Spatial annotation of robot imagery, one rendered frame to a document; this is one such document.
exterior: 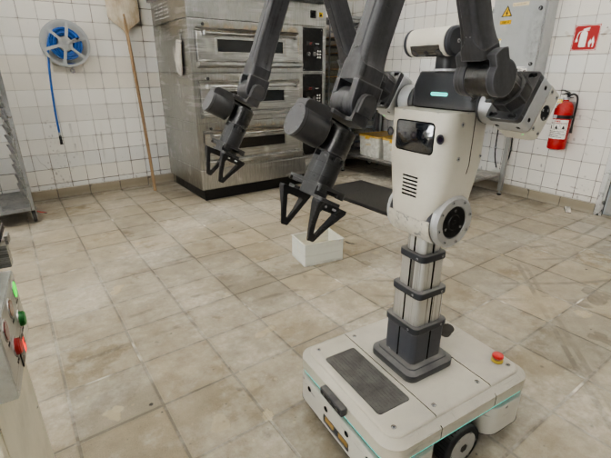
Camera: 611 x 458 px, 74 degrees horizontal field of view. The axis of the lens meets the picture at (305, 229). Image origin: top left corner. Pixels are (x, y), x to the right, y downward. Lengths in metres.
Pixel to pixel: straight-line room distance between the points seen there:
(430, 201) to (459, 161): 0.13
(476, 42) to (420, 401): 1.02
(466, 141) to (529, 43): 3.34
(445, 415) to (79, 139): 4.23
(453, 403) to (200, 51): 3.40
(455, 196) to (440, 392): 0.63
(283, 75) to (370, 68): 3.68
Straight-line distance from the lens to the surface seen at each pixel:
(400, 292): 1.40
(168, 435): 1.71
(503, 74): 0.98
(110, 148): 4.86
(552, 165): 4.60
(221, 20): 4.12
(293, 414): 1.70
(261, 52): 1.15
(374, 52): 0.76
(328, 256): 2.77
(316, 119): 0.70
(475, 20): 0.95
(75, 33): 4.68
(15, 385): 0.88
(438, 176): 1.16
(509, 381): 1.62
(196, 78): 3.99
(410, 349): 1.45
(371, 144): 5.09
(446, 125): 1.14
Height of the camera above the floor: 1.22
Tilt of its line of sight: 21 degrees down
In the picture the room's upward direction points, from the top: straight up
